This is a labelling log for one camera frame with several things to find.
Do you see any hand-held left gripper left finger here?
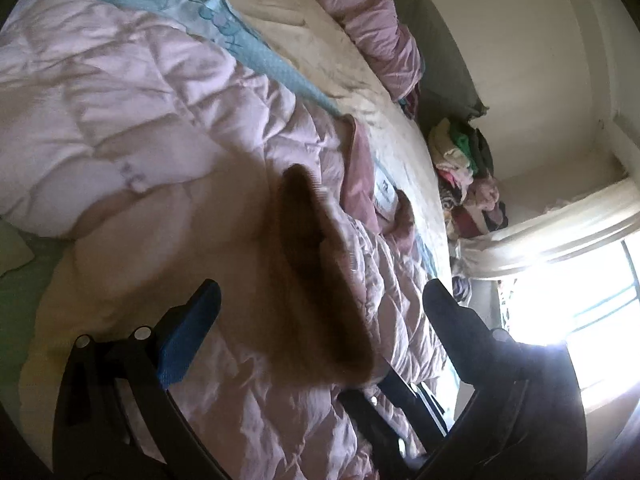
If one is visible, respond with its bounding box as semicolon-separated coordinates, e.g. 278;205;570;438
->
52;279;236;480

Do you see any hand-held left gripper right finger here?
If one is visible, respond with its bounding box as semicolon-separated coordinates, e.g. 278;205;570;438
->
415;278;587;480

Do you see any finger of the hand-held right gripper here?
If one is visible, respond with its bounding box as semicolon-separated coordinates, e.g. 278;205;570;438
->
339;372;453;471

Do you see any pink quilted jacket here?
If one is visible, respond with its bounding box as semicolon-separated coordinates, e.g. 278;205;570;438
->
0;0;453;480

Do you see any pile of mixed clothes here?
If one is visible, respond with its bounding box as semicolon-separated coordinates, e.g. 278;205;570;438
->
427;117;512;243

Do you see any bright window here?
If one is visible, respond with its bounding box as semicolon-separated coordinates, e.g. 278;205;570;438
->
500;237;640;413

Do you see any cream curtain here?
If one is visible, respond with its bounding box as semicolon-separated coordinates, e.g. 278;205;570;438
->
450;175;640;282

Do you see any green cloth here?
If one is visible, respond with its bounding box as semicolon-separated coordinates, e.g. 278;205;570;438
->
0;220;78;411

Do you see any grey padded headboard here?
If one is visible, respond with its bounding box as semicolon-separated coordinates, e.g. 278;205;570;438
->
350;0;490;122

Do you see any pink crumpled duvet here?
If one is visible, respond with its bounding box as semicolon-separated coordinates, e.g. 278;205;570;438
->
275;0;425;107

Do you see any bed with beige sheet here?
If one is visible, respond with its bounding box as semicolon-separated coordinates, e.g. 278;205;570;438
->
220;0;453;286

